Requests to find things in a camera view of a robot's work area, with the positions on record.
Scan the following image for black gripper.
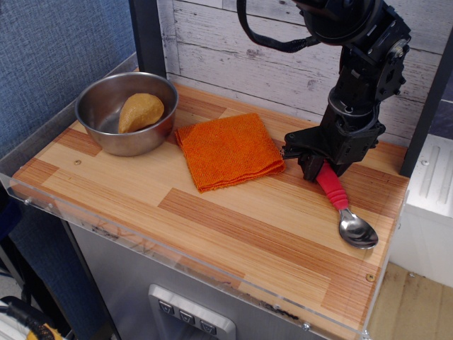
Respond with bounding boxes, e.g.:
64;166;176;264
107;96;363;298
282;104;385;182

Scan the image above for red handled metal spoon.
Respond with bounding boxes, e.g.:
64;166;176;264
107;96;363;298
316;161;379;249

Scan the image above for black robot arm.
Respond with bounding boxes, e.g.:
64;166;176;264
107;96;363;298
282;1;411;181

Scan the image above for orange folded cloth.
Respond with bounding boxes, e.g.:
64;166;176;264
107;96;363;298
176;113;285;193

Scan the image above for clear acrylic table guard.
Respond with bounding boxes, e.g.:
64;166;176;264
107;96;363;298
0;52;410;340

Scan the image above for white side cabinet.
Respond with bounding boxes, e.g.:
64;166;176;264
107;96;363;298
389;135;452;287

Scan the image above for tan toy food piece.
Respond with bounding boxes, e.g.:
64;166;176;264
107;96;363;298
118;93;164;134

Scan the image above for stainless steel bowl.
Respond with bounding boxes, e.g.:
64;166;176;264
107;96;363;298
75;72;178;157

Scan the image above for silver button control panel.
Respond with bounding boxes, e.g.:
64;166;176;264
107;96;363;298
148;284;236;339

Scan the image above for steel toy appliance front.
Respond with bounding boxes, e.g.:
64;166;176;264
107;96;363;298
67;223;318;339

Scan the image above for yellow black object bottom left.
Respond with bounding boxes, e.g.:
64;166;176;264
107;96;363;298
1;301;64;339

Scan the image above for dark right frame post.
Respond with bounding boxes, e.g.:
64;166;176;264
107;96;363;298
398;0;453;177

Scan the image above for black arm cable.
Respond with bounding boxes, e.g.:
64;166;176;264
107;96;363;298
236;0;321;55

